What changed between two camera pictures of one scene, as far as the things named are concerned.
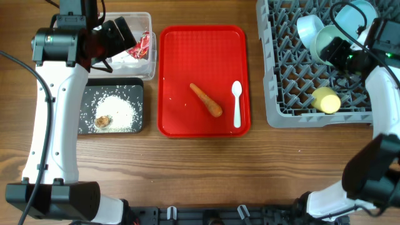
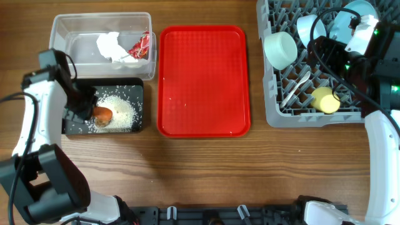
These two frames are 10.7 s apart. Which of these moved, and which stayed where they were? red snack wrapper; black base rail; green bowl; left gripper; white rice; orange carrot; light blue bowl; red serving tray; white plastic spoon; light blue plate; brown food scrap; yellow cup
Moved: left gripper; green bowl; white plastic spoon; orange carrot
Stayed: white rice; brown food scrap; yellow cup; red snack wrapper; black base rail; light blue bowl; red serving tray; light blue plate
